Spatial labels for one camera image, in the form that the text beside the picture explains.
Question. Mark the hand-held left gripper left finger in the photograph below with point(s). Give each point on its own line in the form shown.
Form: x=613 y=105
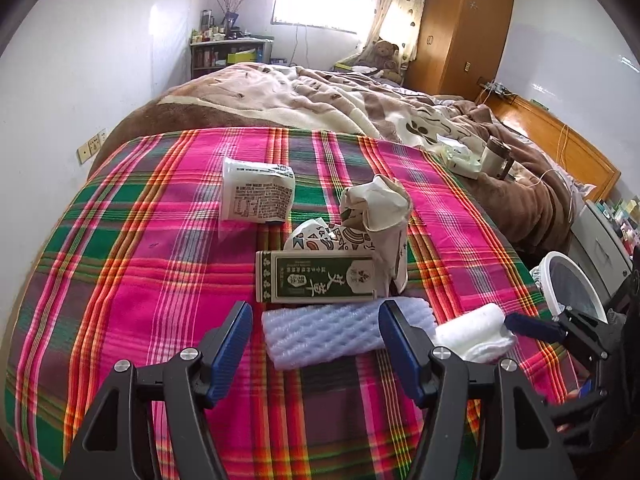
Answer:
x=227 y=355

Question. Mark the small shelf unit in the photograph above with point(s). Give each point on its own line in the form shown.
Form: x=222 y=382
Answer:
x=210 y=57

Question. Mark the wooden wardrobe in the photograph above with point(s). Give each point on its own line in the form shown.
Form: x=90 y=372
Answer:
x=460 y=35

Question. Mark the printed paper cup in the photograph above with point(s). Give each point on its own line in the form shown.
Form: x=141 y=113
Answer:
x=375 y=205

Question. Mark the yellow green box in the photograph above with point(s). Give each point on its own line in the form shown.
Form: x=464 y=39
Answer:
x=240 y=56

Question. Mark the wooden headboard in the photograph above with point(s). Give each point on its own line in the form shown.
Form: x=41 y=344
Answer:
x=565 y=140

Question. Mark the vase with dried branches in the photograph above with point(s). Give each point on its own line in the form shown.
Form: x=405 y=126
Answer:
x=231 y=22

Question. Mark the cluster of cosmetics boxes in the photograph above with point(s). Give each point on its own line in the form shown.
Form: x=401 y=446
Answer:
x=620 y=215

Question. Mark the power strip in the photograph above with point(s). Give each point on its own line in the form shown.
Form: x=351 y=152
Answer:
x=495 y=86

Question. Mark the pale pink bedsheet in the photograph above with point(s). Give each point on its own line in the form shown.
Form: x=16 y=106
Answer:
x=580 y=187

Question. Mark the steel thermos cup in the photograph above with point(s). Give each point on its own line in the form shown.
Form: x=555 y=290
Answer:
x=495 y=157

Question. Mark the white nightstand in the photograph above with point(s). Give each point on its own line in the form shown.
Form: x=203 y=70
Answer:
x=595 y=240

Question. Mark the white printed packet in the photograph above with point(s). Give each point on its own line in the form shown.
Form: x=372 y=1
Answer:
x=255 y=190

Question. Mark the wall socket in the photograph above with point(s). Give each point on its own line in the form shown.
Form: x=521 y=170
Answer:
x=91 y=146

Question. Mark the brown printed blanket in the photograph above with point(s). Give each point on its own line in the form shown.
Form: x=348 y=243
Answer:
x=300 y=95

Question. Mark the plaid cloth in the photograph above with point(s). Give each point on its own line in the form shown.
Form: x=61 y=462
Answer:
x=150 y=260

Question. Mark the cluster of toiletry bottles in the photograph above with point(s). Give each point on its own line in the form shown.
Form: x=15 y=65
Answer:
x=207 y=35

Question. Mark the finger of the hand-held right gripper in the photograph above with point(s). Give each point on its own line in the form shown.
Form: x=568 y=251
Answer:
x=580 y=420
x=585 y=335

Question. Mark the white round bin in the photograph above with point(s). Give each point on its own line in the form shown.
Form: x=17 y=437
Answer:
x=575 y=280

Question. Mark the brown teddy bear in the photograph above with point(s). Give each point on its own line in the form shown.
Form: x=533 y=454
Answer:
x=382 y=57

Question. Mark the green cardboard box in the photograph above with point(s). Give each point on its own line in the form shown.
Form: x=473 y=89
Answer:
x=310 y=277

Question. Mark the window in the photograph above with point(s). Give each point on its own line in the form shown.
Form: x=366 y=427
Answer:
x=320 y=7

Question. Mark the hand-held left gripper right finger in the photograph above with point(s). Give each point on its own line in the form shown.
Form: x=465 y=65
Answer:
x=400 y=355

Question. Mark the lavender foam wrap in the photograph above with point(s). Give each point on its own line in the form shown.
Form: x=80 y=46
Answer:
x=325 y=335

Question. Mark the patterned curtain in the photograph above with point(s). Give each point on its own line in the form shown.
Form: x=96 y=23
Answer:
x=400 y=10

